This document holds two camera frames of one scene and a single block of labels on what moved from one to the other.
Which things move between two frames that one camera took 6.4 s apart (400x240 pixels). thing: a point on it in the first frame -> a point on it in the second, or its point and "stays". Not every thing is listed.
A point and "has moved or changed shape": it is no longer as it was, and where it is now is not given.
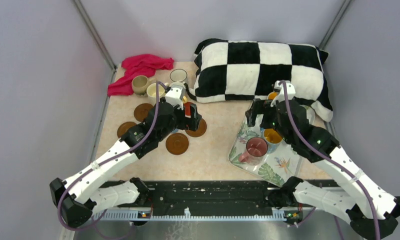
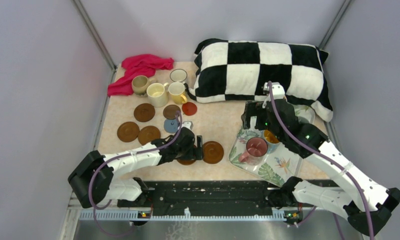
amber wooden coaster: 201,130 -> 212,152
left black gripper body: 179,121 -> 190,153
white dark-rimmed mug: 178,74 stays
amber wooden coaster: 177,143 has moved or changed shape
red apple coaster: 187,105 stays
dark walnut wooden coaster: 141,111 stays
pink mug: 256,149 stays
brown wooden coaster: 123,127 stays
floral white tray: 277,167 stays
